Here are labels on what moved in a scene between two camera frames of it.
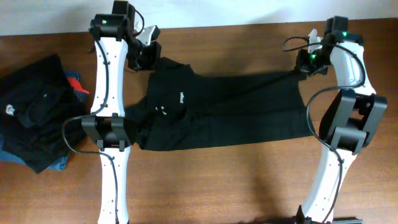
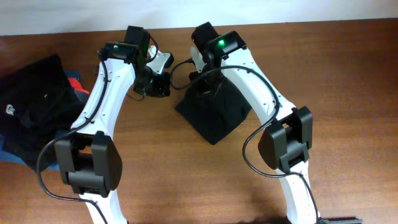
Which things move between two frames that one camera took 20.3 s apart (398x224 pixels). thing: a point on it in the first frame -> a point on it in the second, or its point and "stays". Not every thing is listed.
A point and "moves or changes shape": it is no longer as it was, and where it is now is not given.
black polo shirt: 180,108 moves or changes shape
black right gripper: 303,66 -> 204,82
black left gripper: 149,58 -> 158,84
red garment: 76,84 stays
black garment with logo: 37,99 stays
